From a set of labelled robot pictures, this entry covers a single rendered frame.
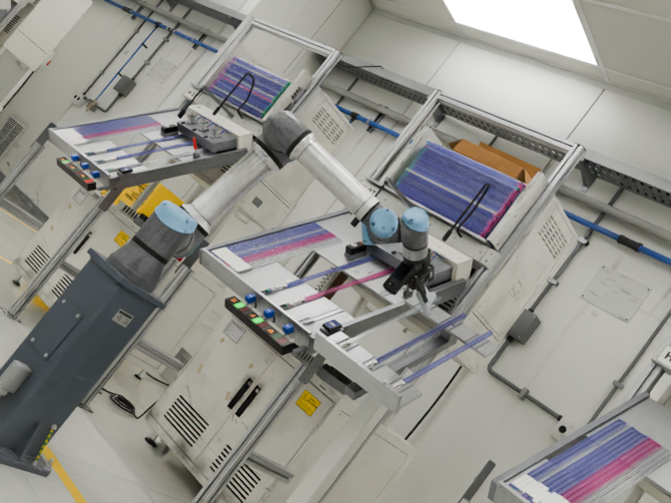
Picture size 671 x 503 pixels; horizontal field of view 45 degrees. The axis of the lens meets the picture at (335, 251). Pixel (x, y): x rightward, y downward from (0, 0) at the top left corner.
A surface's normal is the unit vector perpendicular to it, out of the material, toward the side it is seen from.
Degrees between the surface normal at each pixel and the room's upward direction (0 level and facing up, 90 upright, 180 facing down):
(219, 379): 90
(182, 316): 90
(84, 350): 90
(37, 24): 90
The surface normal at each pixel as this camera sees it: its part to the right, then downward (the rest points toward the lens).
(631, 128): -0.48, -0.47
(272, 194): 0.62, 0.41
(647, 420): 0.10, -0.89
